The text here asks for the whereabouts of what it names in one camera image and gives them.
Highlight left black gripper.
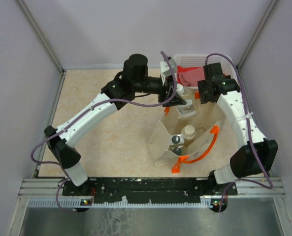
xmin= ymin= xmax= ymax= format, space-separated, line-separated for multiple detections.
xmin=133 ymin=72 xmax=187 ymax=107

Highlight amber liquid bottle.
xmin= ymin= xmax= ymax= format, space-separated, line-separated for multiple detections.
xmin=176 ymin=84 xmax=199 ymax=119

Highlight beige round bottle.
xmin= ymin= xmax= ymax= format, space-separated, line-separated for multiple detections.
xmin=181 ymin=125 xmax=196 ymax=143

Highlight canvas bag orange handles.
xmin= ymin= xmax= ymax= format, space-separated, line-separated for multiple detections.
xmin=148 ymin=91 xmax=226 ymax=174

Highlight white bottle black cap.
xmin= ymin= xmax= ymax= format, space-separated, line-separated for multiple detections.
xmin=169 ymin=134 xmax=185 ymax=146

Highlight clear bottle black cap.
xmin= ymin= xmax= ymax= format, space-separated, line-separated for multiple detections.
xmin=169 ymin=146 xmax=186 ymax=156

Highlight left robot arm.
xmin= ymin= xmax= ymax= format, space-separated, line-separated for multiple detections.
xmin=44 ymin=53 xmax=186 ymax=195

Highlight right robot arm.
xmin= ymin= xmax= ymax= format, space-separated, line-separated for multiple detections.
xmin=198 ymin=62 xmax=278 ymax=195

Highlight red cloth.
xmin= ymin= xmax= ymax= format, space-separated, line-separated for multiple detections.
xmin=176 ymin=64 xmax=229 ymax=88

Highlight white plastic basket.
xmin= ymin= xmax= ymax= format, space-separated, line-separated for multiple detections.
xmin=174 ymin=54 xmax=239 ymax=85

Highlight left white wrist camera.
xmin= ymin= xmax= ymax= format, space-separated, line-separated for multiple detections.
xmin=160 ymin=58 xmax=177 ymax=84

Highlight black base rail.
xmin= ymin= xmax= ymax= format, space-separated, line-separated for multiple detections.
xmin=63 ymin=177 xmax=227 ymax=204

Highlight aluminium frame rail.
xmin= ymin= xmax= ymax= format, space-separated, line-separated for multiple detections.
xmin=18 ymin=178 xmax=64 ymax=197

